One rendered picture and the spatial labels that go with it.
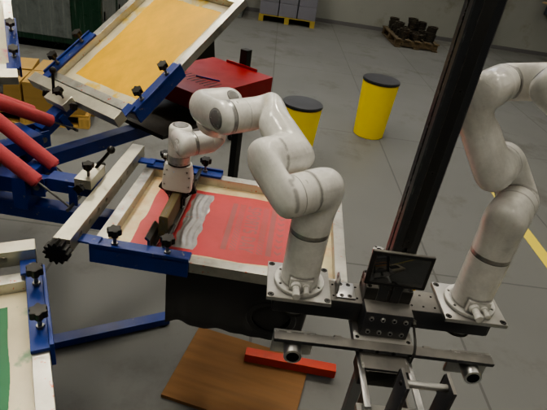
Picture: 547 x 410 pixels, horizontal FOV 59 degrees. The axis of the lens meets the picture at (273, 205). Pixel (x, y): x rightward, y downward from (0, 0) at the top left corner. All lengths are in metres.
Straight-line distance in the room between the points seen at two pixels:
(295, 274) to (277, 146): 0.31
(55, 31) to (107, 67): 4.79
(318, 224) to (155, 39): 1.59
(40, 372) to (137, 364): 1.33
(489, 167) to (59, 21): 6.45
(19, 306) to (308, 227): 0.79
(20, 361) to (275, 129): 0.79
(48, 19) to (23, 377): 6.23
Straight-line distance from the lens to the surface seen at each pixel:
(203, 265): 1.49
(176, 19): 2.55
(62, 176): 1.84
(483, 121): 1.14
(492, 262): 1.24
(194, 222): 1.73
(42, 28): 7.27
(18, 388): 1.27
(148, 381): 2.46
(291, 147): 1.08
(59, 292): 2.94
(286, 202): 1.00
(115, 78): 2.36
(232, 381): 2.44
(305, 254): 1.13
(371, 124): 5.31
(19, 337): 1.37
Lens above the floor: 1.91
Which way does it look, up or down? 30 degrees down
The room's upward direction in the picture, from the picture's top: 9 degrees clockwise
